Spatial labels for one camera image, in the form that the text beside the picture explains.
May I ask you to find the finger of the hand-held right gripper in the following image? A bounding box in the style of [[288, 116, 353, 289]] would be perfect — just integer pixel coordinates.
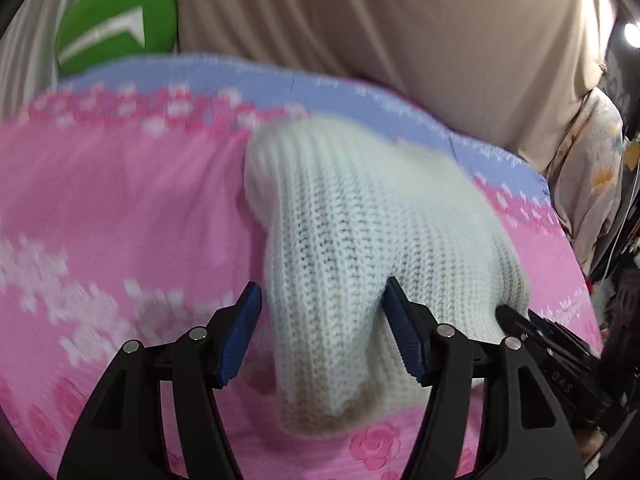
[[495, 305, 539, 337], [528, 309, 562, 337]]

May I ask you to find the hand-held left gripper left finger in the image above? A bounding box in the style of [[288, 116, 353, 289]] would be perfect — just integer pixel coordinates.
[[57, 282, 263, 480]]

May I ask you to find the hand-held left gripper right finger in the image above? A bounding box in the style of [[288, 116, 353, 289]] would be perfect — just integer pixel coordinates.
[[382, 276, 586, 480]]

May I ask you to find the white red navy knit sweater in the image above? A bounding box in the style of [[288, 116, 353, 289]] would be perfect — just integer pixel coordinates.
[[242, 115, 531, 436]]

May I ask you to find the beige floral fleece garment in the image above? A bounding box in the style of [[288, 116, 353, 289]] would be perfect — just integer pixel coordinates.
[[547, 87, 626, 276]]

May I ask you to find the pink floral blanket blue border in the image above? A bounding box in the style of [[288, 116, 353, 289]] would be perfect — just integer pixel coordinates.
[[0, 52, 603, 480]]

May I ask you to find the beige cloth backdrop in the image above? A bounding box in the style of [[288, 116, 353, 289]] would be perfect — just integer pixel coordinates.
[[125, 0, 621, 161]]

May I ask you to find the green cushion white mark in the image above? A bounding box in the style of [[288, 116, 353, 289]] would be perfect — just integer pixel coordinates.
[[55, 0, 178, 76]]

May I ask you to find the pale grey curtain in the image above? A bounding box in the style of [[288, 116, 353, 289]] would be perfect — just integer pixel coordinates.
[[7, 0, 126, 116]]

